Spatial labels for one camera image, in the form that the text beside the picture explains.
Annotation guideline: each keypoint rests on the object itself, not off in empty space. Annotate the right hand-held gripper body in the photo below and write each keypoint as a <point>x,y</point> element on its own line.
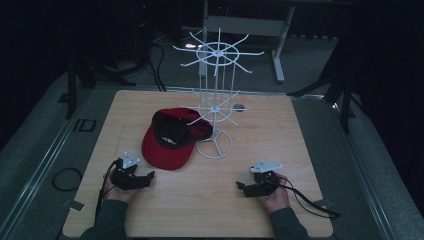
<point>264,181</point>

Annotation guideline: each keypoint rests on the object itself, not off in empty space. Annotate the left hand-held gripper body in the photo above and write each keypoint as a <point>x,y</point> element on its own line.
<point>126,173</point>

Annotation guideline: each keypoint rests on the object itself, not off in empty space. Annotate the red and black baseball cap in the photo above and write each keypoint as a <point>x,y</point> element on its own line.
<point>173,138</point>

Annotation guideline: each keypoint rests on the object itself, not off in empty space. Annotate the person's right hand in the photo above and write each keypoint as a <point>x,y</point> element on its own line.
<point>275,196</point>

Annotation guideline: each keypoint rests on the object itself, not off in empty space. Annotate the person's left hand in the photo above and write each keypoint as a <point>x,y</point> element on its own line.
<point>117,193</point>

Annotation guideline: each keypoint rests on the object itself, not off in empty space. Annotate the grey tape strip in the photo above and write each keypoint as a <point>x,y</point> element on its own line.
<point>77,206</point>

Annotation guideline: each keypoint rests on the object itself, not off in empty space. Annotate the round table hole cover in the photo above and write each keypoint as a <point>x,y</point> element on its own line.
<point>239,107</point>

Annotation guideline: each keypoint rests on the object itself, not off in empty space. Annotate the black tripod stand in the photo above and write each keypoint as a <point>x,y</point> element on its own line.
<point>90,71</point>
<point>336,90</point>

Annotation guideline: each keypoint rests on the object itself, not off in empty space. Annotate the white metal table frame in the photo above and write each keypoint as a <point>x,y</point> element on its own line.
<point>246,36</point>

